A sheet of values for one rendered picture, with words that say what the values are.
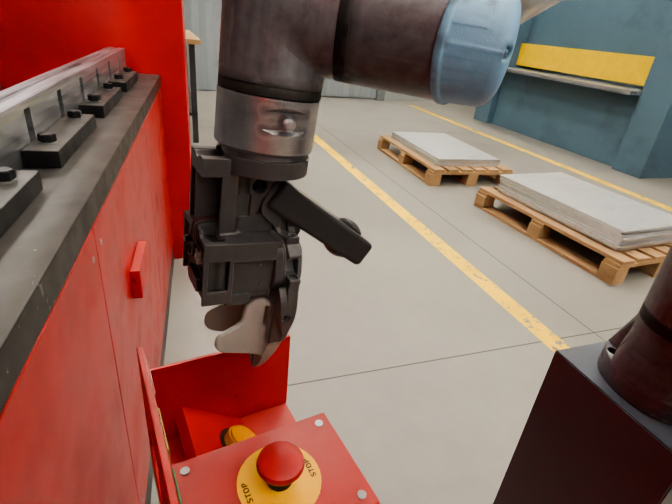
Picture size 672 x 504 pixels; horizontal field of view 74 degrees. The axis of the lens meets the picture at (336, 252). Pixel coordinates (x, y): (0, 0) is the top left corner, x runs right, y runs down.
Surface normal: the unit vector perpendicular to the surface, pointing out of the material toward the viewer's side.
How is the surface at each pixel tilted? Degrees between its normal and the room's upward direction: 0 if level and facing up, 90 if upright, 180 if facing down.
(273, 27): 91
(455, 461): 0
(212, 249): 90
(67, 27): 90
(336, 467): 0
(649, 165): 90
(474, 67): 107
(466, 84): 123
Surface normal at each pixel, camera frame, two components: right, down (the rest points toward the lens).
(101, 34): 0.26, 0.47
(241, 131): -0.30, 0.36
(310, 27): -0.17, 0.55
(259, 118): 0.01, 0.42
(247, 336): 0.46, 0.49
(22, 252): 0.10, -0.89
